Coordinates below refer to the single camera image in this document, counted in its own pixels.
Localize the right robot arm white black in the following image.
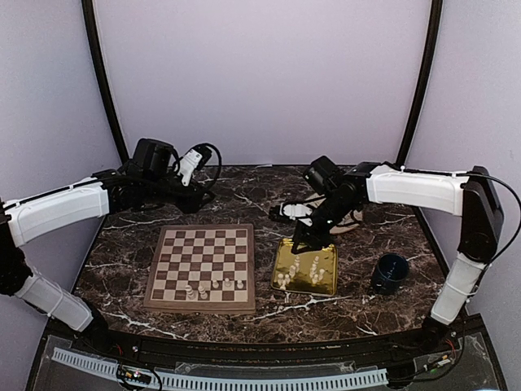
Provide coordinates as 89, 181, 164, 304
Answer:
280, 156, 505, 354

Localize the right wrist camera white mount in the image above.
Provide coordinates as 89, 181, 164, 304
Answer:
269, 203, 313, 226

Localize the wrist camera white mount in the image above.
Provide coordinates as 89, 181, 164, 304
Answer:
174, 143, 222, 190
269, 203, 313, 226

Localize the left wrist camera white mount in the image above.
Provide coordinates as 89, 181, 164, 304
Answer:
174, 143, 222, 190

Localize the white chess piece cluster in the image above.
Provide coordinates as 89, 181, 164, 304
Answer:
288, 256, 320, 278

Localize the white cable duct strip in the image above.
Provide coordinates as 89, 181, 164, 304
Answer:
51, 347, 388, 391

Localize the white chess queen piece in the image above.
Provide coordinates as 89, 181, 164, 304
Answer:
185, 285, 195, 301

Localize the black frame post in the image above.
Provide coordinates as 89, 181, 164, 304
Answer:
81, 0, 129, 163
391, 0, 444, 176

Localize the beige floral ceramic plate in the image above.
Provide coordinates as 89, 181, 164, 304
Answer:
304, 193, 364, 235

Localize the gold metal tray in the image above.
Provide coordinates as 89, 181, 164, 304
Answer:
271, 239, 338, 297

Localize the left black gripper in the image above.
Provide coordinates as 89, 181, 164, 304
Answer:
144, 169, 216, 214

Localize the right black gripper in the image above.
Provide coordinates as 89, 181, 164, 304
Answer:
291, 193, 357, 253

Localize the wooden chess board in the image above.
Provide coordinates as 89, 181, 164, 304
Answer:
143, 224, 256, 314

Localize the left black frame post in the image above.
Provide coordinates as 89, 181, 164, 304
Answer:
81, 0, 129, 163

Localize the dark blue mug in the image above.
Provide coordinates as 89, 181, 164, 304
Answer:
370, 253, 409, 296

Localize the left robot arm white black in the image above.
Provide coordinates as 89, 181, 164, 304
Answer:
1, 138, 221, 355

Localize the right black frame post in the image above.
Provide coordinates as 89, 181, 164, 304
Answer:
391, 0, 444, 176

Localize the white chess king piece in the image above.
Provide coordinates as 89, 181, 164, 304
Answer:
198, 285, 208, 301

